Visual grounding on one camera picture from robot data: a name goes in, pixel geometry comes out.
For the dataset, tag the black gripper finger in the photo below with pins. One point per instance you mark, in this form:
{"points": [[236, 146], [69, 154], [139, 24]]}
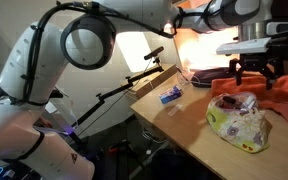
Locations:
{"points": [[238, 76], [269, 75]]}

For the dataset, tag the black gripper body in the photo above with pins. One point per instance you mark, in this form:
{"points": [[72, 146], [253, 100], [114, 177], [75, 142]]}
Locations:
{"points": [[256, 63]]}

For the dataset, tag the floral cosmetic pouch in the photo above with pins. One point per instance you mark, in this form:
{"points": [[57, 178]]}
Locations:
{"points": [[244, 129]]}

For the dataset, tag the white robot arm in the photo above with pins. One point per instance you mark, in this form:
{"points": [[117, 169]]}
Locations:
{"points": [[82, 34]]}

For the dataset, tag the orange towel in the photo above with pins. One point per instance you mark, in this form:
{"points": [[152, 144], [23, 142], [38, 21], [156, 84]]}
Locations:
{"points": [[275, 98]]}

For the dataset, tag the blue band-aid box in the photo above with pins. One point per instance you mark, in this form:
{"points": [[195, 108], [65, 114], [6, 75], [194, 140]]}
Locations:
{"points": [[170, 94]]}

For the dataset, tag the single adhesive bandage strip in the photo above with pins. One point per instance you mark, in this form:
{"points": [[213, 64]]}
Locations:
{"points": [[175, 109]]}

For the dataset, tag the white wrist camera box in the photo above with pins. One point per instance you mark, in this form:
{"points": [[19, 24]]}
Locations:
{"points": [[244, 47]]}

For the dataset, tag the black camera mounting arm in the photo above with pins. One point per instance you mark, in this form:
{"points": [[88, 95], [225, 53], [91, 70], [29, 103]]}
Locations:
{"points": [[103, 97]]}

